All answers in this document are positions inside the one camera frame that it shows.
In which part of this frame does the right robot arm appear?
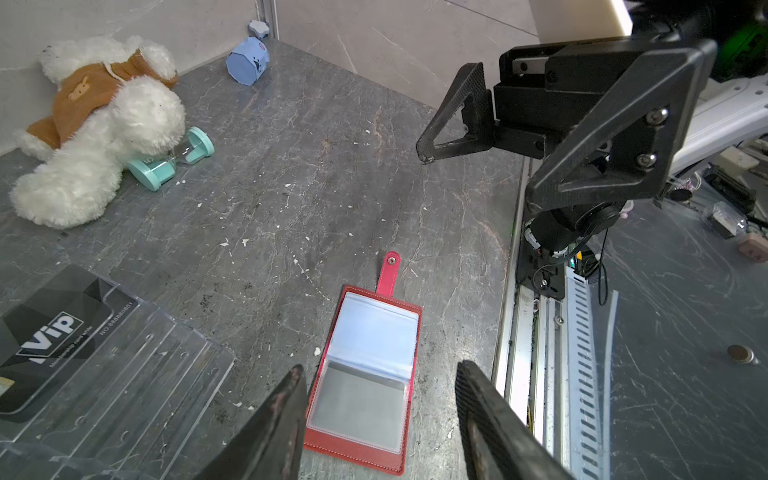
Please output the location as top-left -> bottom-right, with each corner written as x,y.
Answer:
416,1 -> 767,265

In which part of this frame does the red leather card holder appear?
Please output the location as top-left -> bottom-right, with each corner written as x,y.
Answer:
304,251 -> 423,476

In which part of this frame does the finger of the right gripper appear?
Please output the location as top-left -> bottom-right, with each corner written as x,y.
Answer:
525,39 -> 717,213
415,61 -> 498,166

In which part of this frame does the blue cylindrical cup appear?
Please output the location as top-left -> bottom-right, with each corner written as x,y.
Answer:
226,37 -> 270,86

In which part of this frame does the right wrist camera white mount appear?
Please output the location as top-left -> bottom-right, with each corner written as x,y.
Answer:
529,0 -> 633,43

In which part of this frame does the teal small dumbbell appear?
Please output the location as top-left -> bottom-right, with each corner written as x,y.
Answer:
127,127 -> 215,192

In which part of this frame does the aluminium front rail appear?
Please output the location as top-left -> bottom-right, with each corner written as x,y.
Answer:
491,155 -> 619,480

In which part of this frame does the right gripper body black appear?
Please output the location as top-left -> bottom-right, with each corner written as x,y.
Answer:
492,39 -> 655,159

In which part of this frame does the grey corner bracket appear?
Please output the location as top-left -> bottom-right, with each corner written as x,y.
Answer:
248,20 -> 271,39

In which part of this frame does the clear acrylic organizer tray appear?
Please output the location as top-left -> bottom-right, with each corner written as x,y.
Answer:
1,283 -> 235,479

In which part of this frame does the small round coin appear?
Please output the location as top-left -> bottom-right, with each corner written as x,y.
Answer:
727,344 -> 756,364

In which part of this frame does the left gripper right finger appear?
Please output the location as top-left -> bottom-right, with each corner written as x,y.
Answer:
454,360 -> 571,479

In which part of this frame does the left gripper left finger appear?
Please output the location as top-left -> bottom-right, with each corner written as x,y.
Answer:
196,365 -> 308,479

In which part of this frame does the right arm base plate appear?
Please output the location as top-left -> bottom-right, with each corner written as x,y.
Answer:
515,240 -> 601,300

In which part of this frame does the white teddy bear orange shirt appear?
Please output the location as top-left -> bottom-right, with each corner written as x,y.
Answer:
9,36 -> 186,230

